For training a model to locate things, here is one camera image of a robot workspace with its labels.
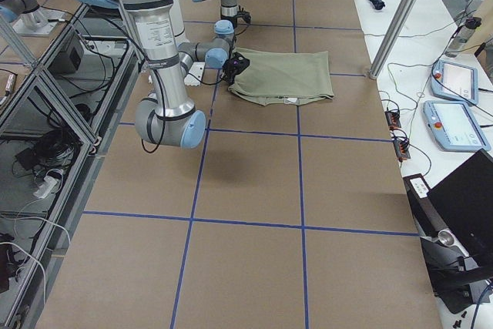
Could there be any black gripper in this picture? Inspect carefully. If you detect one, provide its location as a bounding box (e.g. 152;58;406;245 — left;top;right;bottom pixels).
220;17;236;31
222;53;250;83

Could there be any olive green long-sleeve shirt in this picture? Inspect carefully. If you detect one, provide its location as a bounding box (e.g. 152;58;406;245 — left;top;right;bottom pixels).
228;48;334;106

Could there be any black power box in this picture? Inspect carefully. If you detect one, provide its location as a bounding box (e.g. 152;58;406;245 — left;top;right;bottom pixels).
49;40;83;73

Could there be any orange connector board upper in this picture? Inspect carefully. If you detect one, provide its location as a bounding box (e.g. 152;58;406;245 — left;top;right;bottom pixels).
384;109;401;130

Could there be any orange connector board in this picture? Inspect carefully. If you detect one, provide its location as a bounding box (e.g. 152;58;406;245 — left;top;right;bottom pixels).
393;137;411;163
384;109;401;130

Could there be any orange connector board lower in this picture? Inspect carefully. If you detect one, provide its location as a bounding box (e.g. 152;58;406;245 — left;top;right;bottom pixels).
393;137;411;163

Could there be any upper teach pendant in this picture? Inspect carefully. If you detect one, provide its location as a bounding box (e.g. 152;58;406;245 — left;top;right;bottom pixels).
430;59;479;106

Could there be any teach pendant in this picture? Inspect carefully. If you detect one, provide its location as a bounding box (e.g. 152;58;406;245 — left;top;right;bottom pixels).
423;100;491;153
430;59;479;106

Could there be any white power strip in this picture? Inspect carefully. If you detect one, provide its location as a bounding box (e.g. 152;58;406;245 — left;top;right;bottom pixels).
33;169;64;199

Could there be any lower teach pendant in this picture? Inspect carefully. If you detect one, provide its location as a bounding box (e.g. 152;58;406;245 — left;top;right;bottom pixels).
423;100;491;153

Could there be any clear water bottle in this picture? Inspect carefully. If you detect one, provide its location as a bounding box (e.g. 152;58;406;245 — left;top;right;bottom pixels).
444;17;482;58

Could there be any black monitor laptop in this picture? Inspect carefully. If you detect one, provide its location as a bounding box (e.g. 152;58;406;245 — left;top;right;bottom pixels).
404;149;492;266

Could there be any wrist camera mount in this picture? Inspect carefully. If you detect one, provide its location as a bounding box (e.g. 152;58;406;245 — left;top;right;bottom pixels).
236;6;251;25

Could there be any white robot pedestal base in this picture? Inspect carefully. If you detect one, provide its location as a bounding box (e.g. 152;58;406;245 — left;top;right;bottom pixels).
169;0;207;86

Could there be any aluminium frame rail structure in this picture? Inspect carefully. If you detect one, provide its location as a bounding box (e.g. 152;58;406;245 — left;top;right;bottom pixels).
1;6;140;328

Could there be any aluminium frame post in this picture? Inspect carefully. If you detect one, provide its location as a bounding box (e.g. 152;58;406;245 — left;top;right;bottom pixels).
368;0;417;79

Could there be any black camera stand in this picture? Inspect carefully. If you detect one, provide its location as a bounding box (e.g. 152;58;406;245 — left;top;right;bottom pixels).
420;237;492;314

